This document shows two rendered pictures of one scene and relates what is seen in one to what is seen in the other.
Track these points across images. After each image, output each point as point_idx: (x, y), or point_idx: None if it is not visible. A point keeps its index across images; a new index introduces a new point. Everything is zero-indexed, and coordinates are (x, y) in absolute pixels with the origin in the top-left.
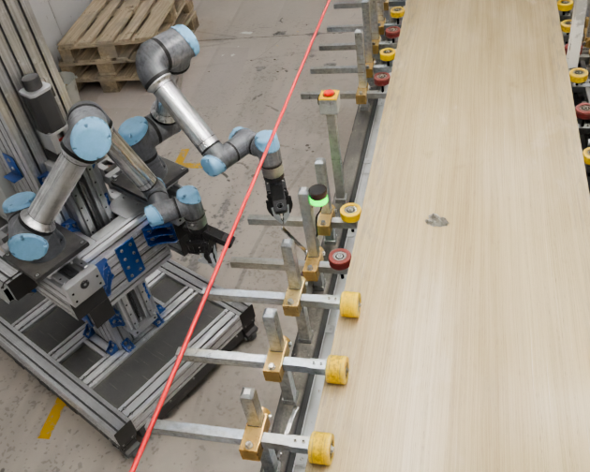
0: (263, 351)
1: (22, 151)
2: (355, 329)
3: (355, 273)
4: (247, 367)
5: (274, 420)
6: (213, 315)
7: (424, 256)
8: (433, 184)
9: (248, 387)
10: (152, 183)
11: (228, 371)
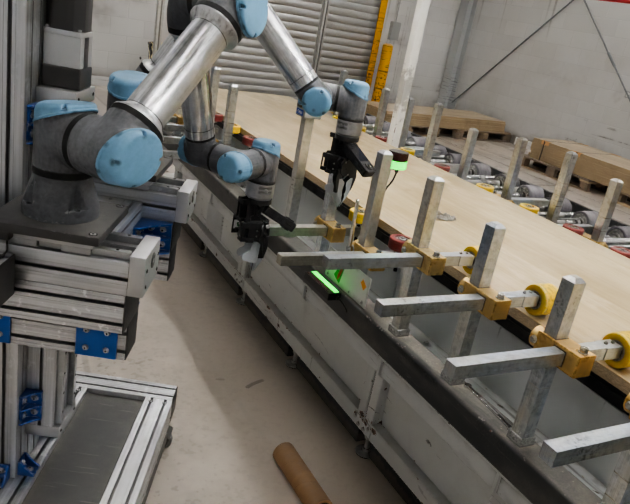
0: (190, 456)
1: (26, 49)
2: (494, 282)
3: (434, 249)
4: (184, 478)
5: (461, 400)
6: (129, 409)
7: (469, 237)
8: (403, 198)
9: (204, 499)
10: (214, 131)
11: (161, 489)
